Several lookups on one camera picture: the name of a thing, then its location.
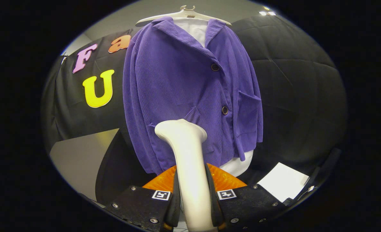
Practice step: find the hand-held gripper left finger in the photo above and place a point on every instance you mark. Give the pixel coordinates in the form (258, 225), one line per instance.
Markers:
(176, 199)

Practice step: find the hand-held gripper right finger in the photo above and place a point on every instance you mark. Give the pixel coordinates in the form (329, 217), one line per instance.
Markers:
(209, 199)

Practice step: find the white garment steamer head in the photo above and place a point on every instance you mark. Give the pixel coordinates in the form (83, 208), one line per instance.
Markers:
(190, 167)

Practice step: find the white clothes hanger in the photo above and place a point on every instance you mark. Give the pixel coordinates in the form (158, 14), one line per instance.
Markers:
(185, 13)

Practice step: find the white paper sheet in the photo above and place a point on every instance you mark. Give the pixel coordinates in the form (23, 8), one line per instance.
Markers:
(284, 182)

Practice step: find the grey cabinet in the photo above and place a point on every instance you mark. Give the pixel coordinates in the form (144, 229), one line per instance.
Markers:
(80, 158)

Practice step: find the double ceiling light panel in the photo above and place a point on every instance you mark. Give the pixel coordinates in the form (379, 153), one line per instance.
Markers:
(267, 13)

